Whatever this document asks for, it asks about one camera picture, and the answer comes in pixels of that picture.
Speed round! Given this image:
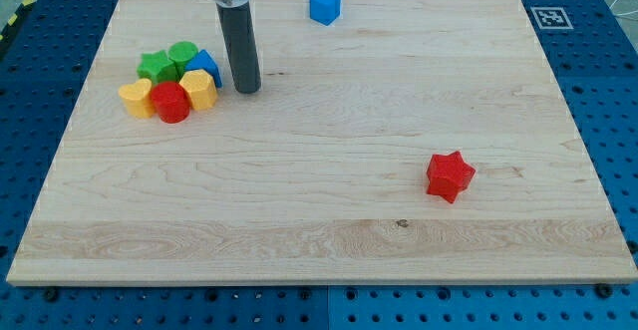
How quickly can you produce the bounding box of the red star block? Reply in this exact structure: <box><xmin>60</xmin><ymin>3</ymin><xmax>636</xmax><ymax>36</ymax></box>
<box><xmin>426</xmin><ymin>151</ymin><xmax>476</xmax><ymax>203</ymax></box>

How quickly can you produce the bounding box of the yellow hexagon block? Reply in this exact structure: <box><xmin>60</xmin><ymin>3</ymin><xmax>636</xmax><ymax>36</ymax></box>
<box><xmin>179</xmin><ymin>70</ymin><xmax>217</xmax><ymax>111</ymax></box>

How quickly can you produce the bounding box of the green star block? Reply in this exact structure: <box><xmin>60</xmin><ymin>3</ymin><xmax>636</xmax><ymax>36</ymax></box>
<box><xmin>137</xmin><ymin>50</ymin><xmax>178</xmax><ymax>85</ymax></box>

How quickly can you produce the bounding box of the wooden board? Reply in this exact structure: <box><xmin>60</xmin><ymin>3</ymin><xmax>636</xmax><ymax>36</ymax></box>
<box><xmin>7</xmin><ymin>0</ymin><xmax>637</xmax><ymax>287</ymax></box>

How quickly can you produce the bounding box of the blue triangle block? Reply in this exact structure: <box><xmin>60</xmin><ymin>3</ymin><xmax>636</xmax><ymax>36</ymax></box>
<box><xmin>184</xmin><ymin>49</ymin><xmax>223</xmax><ymax>88</ymax></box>

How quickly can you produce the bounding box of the blue cube block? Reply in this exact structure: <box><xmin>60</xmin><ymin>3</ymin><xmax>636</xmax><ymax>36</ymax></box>
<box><xmin>309</xmin><ymin>0</ymin><xmax>341</xmax><ymax>26</ymax></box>

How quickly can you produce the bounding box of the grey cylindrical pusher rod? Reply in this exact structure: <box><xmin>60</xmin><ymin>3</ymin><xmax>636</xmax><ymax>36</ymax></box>
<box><xmin>217</xmin><ymin>1</ymin><xmax>261</xmax><ymax>94</ymax></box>

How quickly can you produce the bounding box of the red cylinder block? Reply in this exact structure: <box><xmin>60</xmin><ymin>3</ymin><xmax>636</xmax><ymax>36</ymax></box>
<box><xmin>151</xmin><ymin>81</ymin><xmax>190</xmax><ymax>124</ymax></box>

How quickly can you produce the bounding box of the green cylinder block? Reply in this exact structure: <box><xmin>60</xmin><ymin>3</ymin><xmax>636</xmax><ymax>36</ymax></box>
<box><xmin>167</xmin><ymin>41</ymin><xmax>198</xmax><ymax>78</ymax></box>

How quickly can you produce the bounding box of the yellow heart block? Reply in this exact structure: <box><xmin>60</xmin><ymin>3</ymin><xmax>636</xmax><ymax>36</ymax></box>
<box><xmin>118</xmin><ymin>78</ymin><xmax>156</xmax><ymax>119</ymax></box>

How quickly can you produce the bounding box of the white fiducial marker tag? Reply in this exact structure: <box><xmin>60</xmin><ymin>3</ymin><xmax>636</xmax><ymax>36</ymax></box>
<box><xmin>531</xmin><ymin>7</ymin><xmax>573</xmax><ymax>30</ymax></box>

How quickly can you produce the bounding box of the black yellow hazard tape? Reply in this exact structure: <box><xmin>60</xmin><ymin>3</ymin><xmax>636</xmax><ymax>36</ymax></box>
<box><xmin>1</xmin><ymin>0</ymin><xmax>37</xmax><ymax>46</ymax></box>

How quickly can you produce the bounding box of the white cable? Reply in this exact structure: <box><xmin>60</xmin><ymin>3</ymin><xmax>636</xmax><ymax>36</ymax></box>
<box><xmin>608</xmin><ymin>0</ymin><xmax>638</xmax><ymax>22</ymax></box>

